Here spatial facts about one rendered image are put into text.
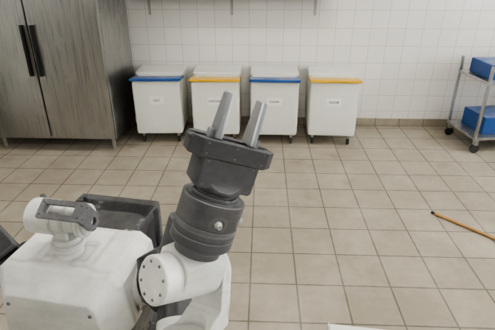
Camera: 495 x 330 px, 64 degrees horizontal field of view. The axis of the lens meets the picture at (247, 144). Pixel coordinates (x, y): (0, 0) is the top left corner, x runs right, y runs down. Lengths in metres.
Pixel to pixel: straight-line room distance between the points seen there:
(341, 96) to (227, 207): 3.91
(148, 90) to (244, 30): 1.32
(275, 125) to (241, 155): 3.92
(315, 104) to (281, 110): 0.38
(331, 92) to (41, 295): 3.83
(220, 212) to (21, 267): 0.48
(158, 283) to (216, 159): 0.17
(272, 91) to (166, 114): 1.21
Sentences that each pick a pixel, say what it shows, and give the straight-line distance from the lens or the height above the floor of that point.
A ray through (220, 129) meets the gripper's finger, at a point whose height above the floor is 1.70.
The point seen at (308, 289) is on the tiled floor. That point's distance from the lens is 2.72.
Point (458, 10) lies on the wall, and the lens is 5.27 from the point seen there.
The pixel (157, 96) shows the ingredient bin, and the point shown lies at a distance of 4.46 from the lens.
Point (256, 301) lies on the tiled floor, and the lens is 2.62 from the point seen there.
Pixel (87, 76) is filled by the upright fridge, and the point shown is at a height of 0.85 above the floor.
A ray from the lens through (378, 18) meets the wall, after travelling 4.98.
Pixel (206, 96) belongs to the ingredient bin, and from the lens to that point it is 4.35.
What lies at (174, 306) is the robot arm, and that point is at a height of 1.35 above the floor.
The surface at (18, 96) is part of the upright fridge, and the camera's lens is 4.77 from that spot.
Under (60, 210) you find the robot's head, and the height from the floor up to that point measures 1.48.
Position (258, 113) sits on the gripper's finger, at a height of 1.71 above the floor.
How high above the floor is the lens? 1.89
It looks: 25 degrees down
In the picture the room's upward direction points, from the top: straight up
